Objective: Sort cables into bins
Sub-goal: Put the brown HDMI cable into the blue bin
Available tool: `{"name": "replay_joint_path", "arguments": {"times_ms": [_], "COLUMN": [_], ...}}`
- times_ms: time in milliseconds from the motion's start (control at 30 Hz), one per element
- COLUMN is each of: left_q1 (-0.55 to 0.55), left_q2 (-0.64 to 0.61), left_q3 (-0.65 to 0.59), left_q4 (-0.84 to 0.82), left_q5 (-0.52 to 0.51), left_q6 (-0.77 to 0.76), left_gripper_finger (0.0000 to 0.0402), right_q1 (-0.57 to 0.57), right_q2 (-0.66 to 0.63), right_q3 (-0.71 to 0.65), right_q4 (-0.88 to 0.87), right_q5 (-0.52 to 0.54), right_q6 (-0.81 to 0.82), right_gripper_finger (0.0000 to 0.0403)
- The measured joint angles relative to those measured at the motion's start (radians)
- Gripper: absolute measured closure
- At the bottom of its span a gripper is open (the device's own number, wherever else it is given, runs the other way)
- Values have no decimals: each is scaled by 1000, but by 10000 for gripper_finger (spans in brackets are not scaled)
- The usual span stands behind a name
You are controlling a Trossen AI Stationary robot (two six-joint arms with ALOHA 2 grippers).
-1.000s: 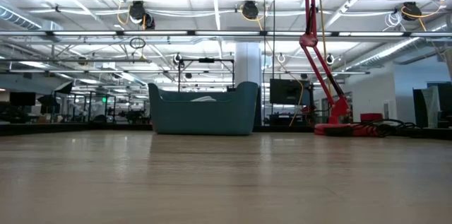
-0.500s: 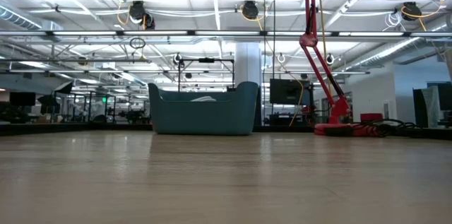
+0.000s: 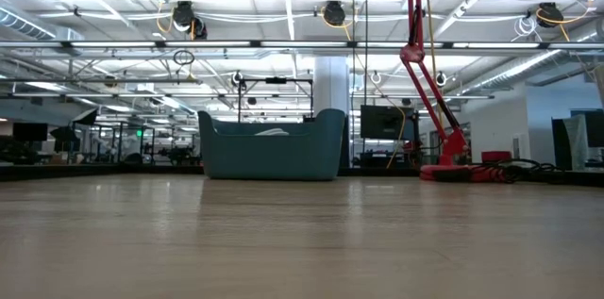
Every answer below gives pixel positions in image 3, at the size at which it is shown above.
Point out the teal plastic bin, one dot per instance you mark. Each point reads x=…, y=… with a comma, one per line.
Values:
x=271, y=157

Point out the black room monitor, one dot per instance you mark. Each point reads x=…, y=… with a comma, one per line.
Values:
x=387, y=122

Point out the red desk lamp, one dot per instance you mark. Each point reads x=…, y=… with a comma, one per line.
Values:
x=455, y=143

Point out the red low box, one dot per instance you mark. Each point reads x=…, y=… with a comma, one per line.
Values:
x=495, y=156

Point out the black standing panel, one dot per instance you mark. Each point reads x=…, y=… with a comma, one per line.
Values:
x=561, y=143

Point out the small black distant monitor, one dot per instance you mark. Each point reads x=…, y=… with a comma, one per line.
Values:
x=30, y=131

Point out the black distant station frame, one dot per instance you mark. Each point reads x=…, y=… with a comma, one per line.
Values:
x=276, y=80

